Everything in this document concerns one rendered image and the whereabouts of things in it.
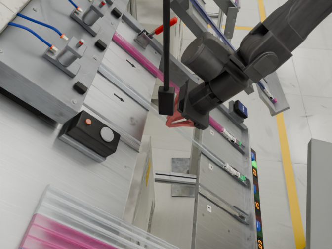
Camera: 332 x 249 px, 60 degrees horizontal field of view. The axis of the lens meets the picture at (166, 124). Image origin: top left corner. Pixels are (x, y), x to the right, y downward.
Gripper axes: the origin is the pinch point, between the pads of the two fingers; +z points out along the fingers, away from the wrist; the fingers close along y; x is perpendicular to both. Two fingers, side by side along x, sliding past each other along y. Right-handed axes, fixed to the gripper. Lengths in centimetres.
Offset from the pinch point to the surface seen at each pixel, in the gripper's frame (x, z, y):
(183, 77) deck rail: 3.2, 1.6, -19.1
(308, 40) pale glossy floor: 138, 11, -191
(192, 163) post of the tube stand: 55, 54, -39
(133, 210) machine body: 13.6, 31.3, 8.1
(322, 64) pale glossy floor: 142, 7, -157
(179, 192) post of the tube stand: 62, 71, -31
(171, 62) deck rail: -2.4, 0.2, -19.2
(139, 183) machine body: 13.5, 31.5, -1.2
